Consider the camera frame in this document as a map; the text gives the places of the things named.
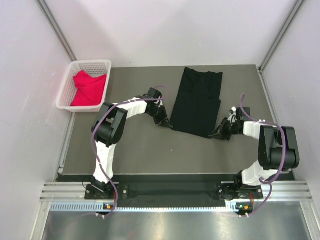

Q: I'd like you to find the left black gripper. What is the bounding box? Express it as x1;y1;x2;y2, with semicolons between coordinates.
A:
146;104;172;128

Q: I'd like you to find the black t-shirt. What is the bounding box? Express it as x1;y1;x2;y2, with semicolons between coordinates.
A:
170;67;223;139

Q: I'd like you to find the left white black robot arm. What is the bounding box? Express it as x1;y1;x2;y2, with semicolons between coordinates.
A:
91;88;173;199

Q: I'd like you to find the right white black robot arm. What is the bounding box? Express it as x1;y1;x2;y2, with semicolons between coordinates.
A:
209;107;300;198

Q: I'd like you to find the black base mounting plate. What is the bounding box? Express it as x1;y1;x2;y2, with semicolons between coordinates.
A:
84;174;263;208

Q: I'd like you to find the crumpled red t-shirt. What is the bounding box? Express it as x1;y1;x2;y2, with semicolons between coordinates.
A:
70;70;107;107

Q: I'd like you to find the white perforated plastic basket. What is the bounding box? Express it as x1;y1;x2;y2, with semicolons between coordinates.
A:
56;59;112;113

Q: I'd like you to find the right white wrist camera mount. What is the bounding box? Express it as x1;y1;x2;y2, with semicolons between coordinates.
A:
227;106;237;124

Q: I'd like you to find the aluminium frame rail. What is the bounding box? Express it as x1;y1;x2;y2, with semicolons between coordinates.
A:
40;181;313;202

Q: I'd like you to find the grey slotted cable duct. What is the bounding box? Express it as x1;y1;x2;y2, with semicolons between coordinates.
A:
50;202;239;213

